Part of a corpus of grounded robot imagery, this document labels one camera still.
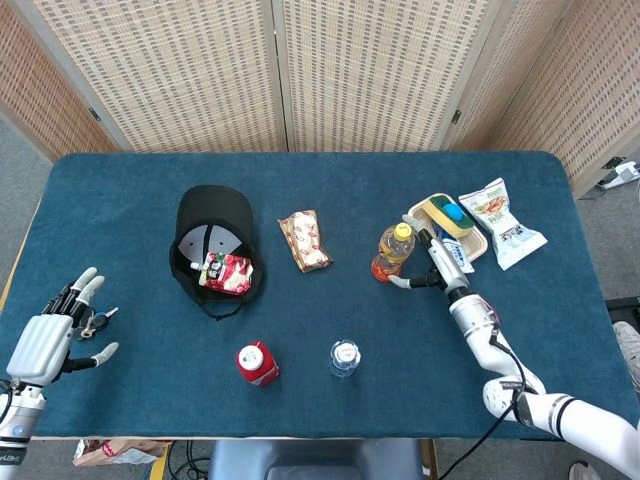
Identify red bottle white cap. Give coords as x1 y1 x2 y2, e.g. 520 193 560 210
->
235 340 281 389

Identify black box on floor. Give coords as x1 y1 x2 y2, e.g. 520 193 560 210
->
603 296 640 324

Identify black floor cables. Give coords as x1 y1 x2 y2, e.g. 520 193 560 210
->
164 439 214 480

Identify clear water bottle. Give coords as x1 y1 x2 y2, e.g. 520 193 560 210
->
328 338 362 379

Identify woven folding screen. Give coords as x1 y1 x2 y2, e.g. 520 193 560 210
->
0 0 640 199

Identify red white snack packet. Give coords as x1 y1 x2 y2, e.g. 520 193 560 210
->
277 209 334 274

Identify bunch of keys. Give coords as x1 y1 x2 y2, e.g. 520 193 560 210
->
74 305 120 342

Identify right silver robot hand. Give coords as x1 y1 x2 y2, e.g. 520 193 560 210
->
388 213 474 294

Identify beige plastic tray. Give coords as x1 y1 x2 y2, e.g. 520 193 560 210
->
407 192 489 266

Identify brown paper bag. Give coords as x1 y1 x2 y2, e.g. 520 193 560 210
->
72 437 174 469

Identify white snack bag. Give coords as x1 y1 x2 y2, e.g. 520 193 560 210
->
458 177 549 272

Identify red drink pouch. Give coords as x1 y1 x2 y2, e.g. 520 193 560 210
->
189 251 255 294

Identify white power strip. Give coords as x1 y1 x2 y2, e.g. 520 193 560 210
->
597 157 640 190

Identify yellow green sponge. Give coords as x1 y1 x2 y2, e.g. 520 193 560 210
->
422 195 479 239

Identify black baseball cap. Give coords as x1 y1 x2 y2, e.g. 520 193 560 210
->
167 183 268 319

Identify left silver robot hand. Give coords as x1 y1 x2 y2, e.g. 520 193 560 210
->
5 266 120 387

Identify blue table cloth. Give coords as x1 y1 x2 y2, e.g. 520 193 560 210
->
0 151 640 441

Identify white blue toothpaste tube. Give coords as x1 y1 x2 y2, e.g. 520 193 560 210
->
438 228 475 275

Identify orange juice bottle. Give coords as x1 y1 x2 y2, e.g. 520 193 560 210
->
370 222 416 284

